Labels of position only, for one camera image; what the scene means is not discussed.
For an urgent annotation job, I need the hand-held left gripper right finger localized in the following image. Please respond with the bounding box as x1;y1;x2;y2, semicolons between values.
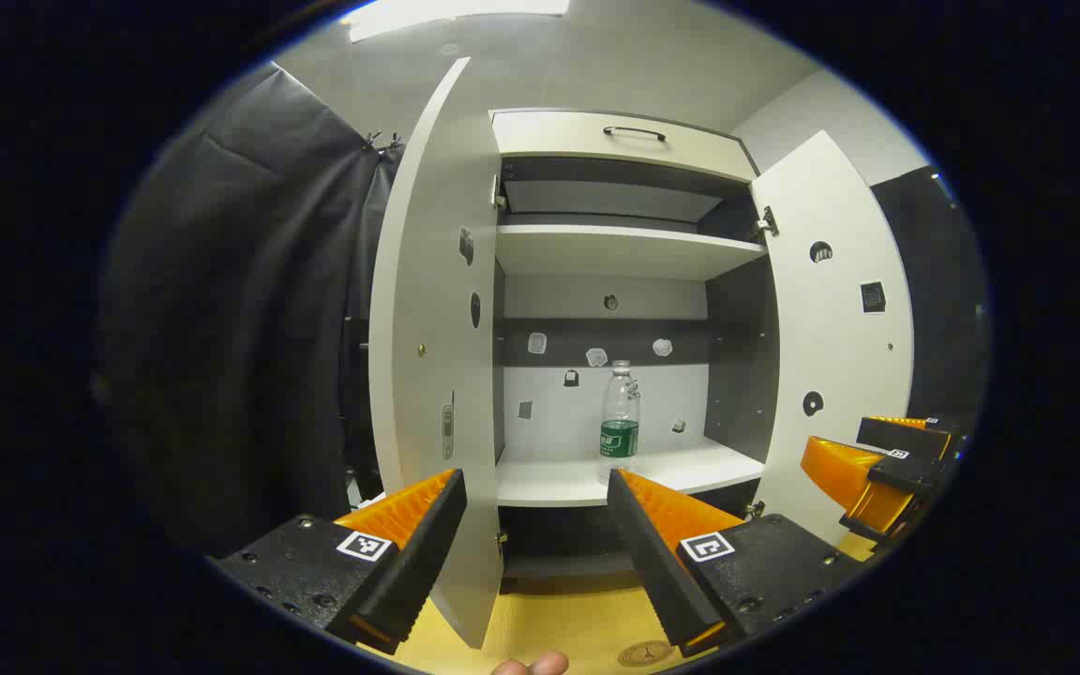
607;469;864;657

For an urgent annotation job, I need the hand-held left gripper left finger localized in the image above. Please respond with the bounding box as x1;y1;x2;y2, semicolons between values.
212;467;468;655

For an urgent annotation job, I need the white cabinet door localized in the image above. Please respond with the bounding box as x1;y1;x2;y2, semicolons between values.
368;56;505;650
750;129;916;547

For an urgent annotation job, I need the clear plastic bottle green label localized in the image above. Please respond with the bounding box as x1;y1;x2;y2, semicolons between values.
600;361;642;485

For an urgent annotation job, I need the white cabinet shelf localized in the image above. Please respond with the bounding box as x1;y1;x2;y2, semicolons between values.
495;223;768;283
495;434;768;509

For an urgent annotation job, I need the white cabinet drawer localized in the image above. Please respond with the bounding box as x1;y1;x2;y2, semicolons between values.
491;110;759;185

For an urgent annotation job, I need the ceiling light panel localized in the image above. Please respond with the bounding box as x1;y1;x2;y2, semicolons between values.
347;0;572;44

